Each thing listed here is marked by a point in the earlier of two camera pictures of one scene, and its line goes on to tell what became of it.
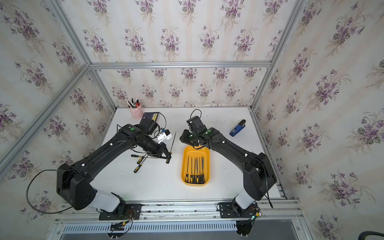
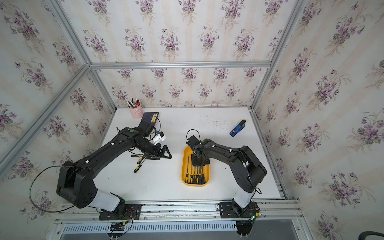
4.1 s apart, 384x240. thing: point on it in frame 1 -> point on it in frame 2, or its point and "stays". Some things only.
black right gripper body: x=189 y=137 -> x=196 y=162
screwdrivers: x=202 y=174 stays
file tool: x=187 y=177 stays
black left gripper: x=162 y=148 stays
